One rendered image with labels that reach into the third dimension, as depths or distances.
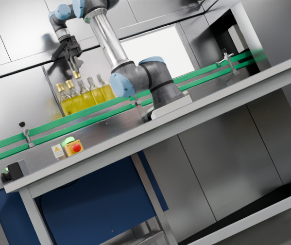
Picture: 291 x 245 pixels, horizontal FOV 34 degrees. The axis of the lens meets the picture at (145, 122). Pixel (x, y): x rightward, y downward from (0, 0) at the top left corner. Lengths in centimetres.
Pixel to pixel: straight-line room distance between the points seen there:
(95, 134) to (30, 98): 49
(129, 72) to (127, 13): 102
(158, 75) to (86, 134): 51
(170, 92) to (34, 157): 71
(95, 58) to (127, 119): 52
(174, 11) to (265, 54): 67
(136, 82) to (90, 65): 77
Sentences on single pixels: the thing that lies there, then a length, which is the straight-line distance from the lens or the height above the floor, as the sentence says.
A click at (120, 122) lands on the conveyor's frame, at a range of 247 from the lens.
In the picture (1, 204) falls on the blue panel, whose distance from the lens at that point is 231.
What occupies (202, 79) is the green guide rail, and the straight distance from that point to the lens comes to 286.
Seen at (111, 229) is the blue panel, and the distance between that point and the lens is 240.
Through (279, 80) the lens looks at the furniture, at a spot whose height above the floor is 68.
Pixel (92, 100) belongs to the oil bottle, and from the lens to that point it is 259.
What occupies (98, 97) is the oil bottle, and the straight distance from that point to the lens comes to 260.
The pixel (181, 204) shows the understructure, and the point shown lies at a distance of 286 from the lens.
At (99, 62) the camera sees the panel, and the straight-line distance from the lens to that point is 283.
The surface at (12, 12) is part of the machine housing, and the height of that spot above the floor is 167.
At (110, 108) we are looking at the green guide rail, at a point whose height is 92.
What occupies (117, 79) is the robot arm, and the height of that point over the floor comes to 97.
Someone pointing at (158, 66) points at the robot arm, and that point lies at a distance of 214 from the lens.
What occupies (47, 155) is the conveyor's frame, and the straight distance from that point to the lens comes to 234.
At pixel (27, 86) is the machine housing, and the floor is 124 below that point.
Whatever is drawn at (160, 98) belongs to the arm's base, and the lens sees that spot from 211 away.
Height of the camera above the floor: 60
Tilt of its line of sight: 4 degrees up
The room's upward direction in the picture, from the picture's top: 24 degrees counter-clockwise
